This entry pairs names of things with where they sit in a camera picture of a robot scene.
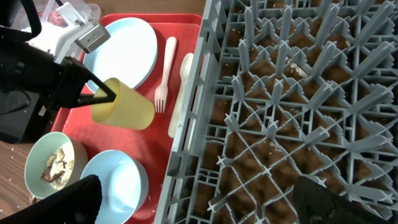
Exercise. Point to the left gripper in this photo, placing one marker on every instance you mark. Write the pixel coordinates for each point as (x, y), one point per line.
(64, 82)

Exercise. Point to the white napkin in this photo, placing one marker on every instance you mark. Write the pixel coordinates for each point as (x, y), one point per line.
(48, 38)

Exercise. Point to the light blue plate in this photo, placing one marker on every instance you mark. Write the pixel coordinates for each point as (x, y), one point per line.
(129, 54)

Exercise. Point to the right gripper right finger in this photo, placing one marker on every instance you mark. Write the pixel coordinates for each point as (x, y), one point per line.
(316, 204)

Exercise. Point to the white plastic spoon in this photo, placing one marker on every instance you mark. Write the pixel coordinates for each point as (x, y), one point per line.
(184, 75)

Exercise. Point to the red ketchup sachet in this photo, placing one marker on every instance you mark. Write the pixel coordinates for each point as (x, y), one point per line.
(56, 19)

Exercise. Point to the clear plastic bin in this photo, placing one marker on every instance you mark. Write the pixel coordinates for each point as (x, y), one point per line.
(87, 11)

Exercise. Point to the red serving tray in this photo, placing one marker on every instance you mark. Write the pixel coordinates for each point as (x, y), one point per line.
(151, 146)

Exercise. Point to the grey dishwasher rack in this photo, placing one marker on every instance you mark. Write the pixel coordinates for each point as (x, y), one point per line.
(279, 90)

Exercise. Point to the green bowl with leftovers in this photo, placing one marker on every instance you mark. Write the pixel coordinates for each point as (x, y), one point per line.
(55, 162)

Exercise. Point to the white plastic fork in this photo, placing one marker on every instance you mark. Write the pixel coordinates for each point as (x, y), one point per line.
(160, 97)

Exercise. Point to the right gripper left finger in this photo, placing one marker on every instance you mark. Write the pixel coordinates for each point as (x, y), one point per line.
(78, 203)

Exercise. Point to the yellow plastic cup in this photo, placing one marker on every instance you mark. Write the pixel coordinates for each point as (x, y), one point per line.
(129, 109)

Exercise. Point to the light blue bowl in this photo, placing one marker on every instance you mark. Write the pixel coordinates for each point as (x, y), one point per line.
(124, 185)

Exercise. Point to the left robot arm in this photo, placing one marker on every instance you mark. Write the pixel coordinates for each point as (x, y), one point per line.
(32, 79)

